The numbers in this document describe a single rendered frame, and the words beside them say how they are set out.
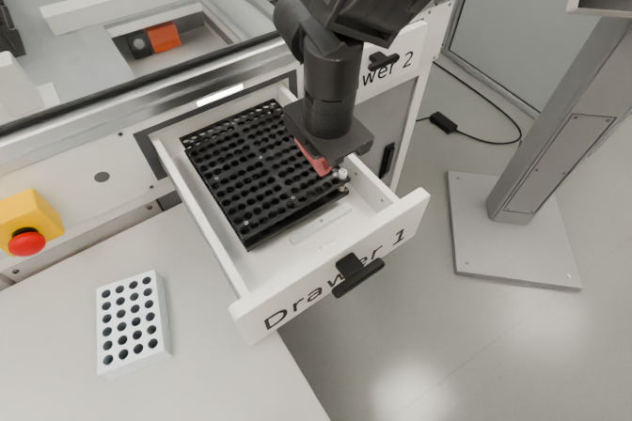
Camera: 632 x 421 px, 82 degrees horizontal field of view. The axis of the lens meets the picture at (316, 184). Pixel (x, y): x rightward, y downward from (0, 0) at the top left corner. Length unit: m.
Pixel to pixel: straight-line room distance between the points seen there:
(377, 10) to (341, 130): 0.13
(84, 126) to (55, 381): 0.35
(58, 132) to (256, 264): 0.32
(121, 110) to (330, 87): 0.33
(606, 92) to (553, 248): 0.69
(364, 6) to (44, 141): 0.44
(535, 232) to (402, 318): 0.66
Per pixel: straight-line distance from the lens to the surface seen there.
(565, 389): 1.55
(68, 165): 0.63
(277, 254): 0.54
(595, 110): 1.30
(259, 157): 0.57
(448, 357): 1.42
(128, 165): 0.65
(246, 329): 0.46
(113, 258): 0.70
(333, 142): 0.41
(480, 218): 1.66
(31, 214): 0.62
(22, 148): 0.60
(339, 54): 0.35
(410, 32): 0.82
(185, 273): 0.64
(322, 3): 0.35
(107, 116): 0.59
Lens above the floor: 1.32
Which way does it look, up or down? 52 degrees down
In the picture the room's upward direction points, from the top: straight up
